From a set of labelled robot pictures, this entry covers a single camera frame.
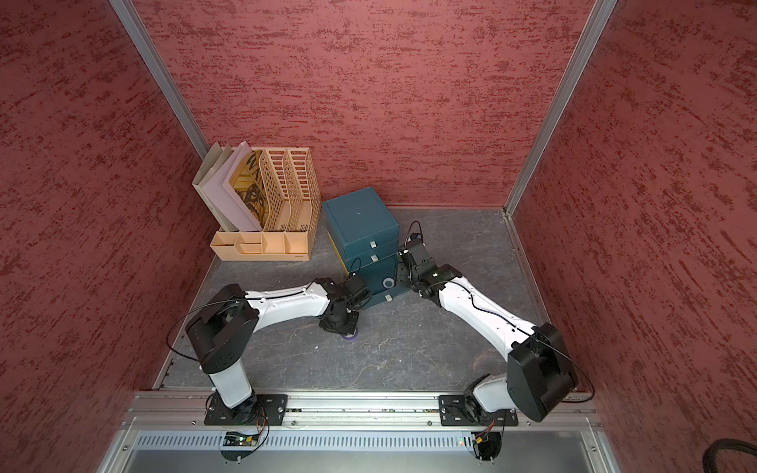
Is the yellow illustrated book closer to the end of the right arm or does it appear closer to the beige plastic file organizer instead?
the beige plastic file organizer

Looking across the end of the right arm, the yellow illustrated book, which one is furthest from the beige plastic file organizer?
the end of the right arm

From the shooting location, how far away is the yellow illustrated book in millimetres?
960
